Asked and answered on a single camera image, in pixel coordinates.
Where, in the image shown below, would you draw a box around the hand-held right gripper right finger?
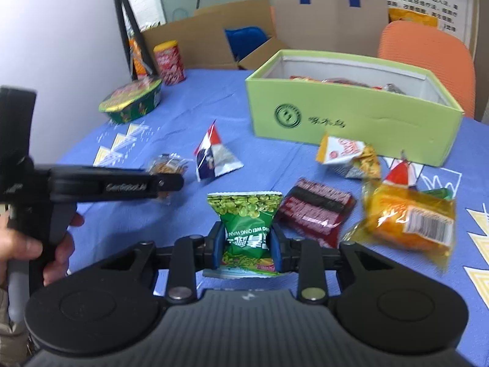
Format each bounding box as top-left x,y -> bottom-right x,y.
269,225 -> 390,302

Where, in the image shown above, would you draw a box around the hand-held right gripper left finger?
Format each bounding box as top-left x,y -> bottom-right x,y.
90,222 -> 226,302

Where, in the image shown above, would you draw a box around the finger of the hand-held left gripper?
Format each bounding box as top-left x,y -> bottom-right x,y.
34,164 -> 185,204

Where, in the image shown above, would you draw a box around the green pea snack packet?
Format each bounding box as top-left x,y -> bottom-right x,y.
202,191 -> 285,278

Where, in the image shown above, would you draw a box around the small clear snack packet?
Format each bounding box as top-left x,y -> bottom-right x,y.
147,154 -> 190,201

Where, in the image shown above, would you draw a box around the light green cardboard box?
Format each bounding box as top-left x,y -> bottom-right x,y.
244,49 -> 465,168

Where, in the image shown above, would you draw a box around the person's left hand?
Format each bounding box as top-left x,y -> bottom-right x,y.
0,213 -> 85,287

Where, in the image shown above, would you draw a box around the dark red snack packet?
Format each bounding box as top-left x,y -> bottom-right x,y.
275,178 -> 357,249

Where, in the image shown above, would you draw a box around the green instant noodle bowl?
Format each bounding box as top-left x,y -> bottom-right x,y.
98,77 -> 163,125

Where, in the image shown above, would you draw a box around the red white blue snack packet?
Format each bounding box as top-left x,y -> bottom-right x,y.
193,120 -> 245,182

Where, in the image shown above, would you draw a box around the orange and olive snack packet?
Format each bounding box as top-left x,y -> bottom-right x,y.
316,133 -> 383,180

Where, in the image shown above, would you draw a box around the clear orange bread packet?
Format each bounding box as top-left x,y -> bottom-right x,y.
342,180 -> 458,272

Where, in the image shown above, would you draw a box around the orange snack bag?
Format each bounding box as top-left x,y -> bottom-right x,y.
128,38 -> 151,77

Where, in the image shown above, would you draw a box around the red snack can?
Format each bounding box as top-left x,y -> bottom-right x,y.
153,40 -> 186,85

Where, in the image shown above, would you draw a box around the small red white packet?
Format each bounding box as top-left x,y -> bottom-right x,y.
384,158 -> 419,188

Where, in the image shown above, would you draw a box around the open brown cardboard box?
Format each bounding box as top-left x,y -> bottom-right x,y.
141,0 -> 289,71

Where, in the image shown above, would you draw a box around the black tripod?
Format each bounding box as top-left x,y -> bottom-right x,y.
110,0 -> 161,79

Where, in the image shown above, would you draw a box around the small green packet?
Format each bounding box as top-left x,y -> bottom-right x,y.
420,187 -> 457,201

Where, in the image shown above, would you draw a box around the person's beige clothing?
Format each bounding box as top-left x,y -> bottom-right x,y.
0,287 -> 30,357

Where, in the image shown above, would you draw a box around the blue plastic item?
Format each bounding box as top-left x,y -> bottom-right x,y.
224,27 -> 269,64

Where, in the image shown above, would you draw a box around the orange chair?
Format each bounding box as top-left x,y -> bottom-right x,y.
377,21 -> 476,121

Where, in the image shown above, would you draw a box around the yellow plastic bag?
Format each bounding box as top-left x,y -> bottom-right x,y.
388,7 -> 440,28

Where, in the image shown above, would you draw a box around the brown paper bag blue handles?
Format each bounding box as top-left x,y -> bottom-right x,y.
269,0 -> 389,58

